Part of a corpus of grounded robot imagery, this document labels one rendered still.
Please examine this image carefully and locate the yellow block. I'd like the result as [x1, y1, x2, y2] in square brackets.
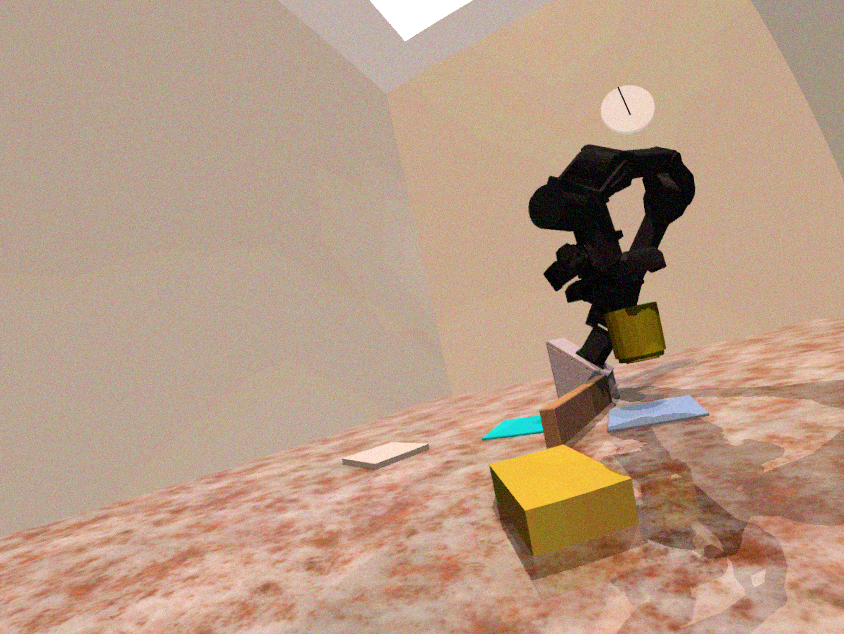
[489, 445, 639, 556]

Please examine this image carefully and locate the beige flat rectangular block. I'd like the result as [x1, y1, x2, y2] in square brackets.
[342, 442, 430, 469]

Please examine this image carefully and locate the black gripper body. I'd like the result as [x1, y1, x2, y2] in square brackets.
[565, 224, 667, 303]

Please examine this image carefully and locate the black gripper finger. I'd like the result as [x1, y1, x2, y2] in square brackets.
[598, 280, 645, 311]
[582, 294, 612, 316]

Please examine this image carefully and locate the brown wooden bar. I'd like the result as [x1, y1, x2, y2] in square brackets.
[539, 375, 612, 448]

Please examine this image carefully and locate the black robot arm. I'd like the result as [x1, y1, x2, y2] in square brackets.
[528, 144, 695, 369]

